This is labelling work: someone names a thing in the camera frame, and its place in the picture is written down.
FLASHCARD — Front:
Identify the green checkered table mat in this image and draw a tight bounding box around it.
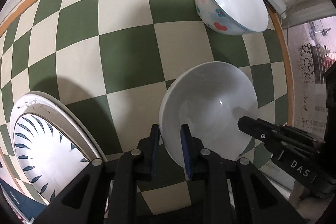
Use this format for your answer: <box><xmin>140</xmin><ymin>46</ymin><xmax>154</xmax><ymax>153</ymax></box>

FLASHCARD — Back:
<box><xmin>0</xmin><ymin>0</ymin><xmax>295</xmax><ymax>216</ymax></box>

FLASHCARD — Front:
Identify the white cable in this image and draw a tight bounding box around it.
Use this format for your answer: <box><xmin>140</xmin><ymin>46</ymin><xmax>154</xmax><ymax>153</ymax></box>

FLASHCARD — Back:
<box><xmin>284</xmin><ymin>0</ymin><xmax>316</xmax><ymax>36</ymax></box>

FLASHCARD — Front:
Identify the plain white bowl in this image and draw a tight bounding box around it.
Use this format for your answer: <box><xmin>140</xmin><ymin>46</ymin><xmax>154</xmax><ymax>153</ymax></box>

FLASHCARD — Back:
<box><xmin>159</xmin><ymin>61</ymin><xmax>258</xmax><ymax>166</ymax></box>

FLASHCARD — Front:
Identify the blue leaf pattern plate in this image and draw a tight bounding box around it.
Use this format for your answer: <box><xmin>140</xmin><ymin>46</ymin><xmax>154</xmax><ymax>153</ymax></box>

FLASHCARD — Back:
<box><xmin>14</xmin><ymin>114</ymin><xmax>89</xmax><ymax>202</ymax></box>

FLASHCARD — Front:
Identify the floral white bowl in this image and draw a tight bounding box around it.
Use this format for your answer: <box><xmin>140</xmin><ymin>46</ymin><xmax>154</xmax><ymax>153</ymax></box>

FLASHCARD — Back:
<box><xmin>195</xmin><ymin>0</ymin><xmax>269</xmax><ymax>36</ymax></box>

